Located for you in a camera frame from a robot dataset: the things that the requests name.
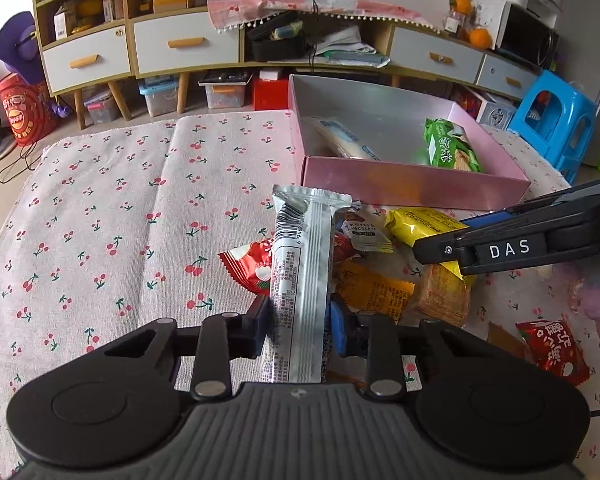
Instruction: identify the purple round object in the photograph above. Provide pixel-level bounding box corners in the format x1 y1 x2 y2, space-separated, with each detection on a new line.
0 10 46 86

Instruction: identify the white drawer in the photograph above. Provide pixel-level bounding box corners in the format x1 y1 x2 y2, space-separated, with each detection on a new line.
477 54 538 101
132 19 241 78
391 26 483 83
42 25 131 93

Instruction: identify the clear plastic storage bin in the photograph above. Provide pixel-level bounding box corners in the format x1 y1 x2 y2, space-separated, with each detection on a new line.
82 87 119 124
200 80 253 109

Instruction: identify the pink cherry print cloth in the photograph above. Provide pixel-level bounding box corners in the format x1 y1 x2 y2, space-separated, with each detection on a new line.
206 0 446 37

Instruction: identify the yellow snack packet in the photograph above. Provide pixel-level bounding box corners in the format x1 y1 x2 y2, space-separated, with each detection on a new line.
384 207 477 292

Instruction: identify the yellow item on shelf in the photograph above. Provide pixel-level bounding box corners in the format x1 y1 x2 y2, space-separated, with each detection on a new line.
74 0 104 32

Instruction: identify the black microwave oven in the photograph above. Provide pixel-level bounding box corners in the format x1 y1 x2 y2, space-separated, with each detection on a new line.
495 2 561 69

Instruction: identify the black storage box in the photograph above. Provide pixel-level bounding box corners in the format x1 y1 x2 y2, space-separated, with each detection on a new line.
245 11 308 63

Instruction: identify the black tray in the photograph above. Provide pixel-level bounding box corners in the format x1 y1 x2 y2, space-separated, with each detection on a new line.
198 70 254 87

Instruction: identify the brown snack packet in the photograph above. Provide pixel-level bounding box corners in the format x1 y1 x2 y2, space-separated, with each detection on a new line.
485 321 528 359

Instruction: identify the clear bin with blue lid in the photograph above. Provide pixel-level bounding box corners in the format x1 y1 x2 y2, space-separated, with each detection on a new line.
139 77 181 117

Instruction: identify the pink box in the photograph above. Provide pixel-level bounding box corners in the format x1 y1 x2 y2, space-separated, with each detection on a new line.
287 74 532 212

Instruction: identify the small white chocolate packet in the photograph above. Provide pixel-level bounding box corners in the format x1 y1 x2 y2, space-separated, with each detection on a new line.
341 206 396 254

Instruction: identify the glass jar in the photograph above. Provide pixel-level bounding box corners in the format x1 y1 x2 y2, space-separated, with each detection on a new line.
442 10 466 36

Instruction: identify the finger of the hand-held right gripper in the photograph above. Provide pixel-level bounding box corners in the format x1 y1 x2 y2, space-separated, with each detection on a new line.
457 177 600 234
412 224 553 277

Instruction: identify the green snack packet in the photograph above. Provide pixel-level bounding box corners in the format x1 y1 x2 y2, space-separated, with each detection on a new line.
422 117 482 173

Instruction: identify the blue plastic stool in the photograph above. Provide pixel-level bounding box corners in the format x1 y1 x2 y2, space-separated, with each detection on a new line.
507 70 599 186

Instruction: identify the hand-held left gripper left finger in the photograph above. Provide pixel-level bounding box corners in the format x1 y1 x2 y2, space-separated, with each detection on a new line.
107 296 276 402

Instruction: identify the white printed carton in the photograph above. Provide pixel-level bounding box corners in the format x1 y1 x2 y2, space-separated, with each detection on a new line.
450 85 519 129

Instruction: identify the wooden shelf cabinet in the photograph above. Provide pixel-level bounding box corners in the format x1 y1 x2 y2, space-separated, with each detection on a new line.
30 0 243 131

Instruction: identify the red box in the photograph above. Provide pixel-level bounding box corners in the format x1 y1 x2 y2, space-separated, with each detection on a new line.
252 77 291 111

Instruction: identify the orange snack packet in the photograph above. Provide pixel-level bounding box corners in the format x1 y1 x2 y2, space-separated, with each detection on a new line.
332 257 415 324

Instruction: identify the red printed bag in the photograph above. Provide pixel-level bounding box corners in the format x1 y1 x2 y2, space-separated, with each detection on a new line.
0 72 59 148

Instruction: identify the silver snack packet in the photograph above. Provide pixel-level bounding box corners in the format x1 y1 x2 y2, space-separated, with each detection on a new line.
260 184 353 386

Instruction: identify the red snack packet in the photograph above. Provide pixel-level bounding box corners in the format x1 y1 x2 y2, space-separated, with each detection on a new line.
516 319 592 387
217 239 277 295

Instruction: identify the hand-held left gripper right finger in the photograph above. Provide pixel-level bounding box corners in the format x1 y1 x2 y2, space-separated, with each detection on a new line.
330 294 486 402

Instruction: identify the pile of papers and bags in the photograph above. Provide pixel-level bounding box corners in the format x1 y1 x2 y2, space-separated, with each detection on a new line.
312 25 392 68

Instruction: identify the cherry print tablecloth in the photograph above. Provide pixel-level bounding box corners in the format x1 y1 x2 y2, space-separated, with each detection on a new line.
0 110 600 480

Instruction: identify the wooden television cabinet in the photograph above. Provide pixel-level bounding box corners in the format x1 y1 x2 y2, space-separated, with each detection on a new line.
240 7 548 111

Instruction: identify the black cable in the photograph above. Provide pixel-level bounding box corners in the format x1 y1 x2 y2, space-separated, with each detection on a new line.
284 0 322 70

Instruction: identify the white blue snack packet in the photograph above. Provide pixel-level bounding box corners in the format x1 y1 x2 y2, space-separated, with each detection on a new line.
307 116 381 162

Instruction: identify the clear biscuit packet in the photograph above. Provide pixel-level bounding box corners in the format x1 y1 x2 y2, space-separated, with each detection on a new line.
409 262 473 329

